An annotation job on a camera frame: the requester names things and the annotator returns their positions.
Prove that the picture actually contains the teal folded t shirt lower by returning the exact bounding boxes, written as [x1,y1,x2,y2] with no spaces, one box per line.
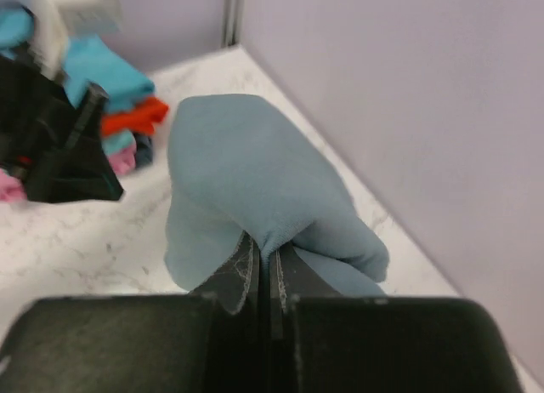
[102,129,135,157]

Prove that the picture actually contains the grey-blue t shirt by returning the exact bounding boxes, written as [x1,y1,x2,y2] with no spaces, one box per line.
[165,94,389,297]

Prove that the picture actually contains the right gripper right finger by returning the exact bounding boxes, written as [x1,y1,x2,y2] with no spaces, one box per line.
[269,246,340,340]

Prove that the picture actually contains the orange folded t shirt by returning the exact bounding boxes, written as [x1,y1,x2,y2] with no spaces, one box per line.
[101,96,169,137]

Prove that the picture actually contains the teal folded t shirt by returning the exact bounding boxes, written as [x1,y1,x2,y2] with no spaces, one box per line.
[1,4,155,113]
[102,129,135,157]

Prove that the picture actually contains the dark blue folded t shirt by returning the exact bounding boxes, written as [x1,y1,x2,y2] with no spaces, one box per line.
[133,133,154,169]

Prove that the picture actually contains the left aluminium corner post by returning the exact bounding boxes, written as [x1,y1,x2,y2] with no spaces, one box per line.
[221,0,244,48]

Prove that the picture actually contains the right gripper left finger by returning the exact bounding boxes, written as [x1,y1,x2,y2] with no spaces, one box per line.
[190,232,260,342]

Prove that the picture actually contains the teal folded t shirt top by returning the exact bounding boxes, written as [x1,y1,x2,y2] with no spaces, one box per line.
[1,4,155,113]

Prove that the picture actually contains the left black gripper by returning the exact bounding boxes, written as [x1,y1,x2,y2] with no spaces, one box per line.
[1,57,124,204]

